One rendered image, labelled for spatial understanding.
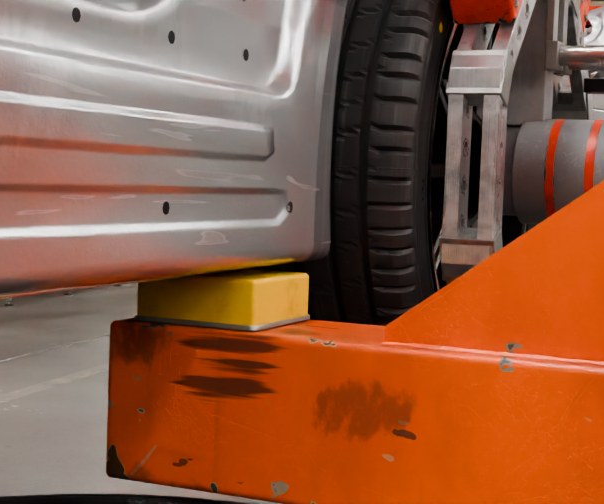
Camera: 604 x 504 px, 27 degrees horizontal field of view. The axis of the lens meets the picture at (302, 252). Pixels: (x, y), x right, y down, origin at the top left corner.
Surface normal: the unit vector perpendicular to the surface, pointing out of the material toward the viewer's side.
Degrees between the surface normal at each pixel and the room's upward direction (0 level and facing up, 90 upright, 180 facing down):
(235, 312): 90
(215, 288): 90
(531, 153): 71
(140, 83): 90
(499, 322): 90
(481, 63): 45
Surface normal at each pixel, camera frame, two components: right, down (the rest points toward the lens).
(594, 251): -0.40, 0.04
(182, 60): 0.92, 0.06
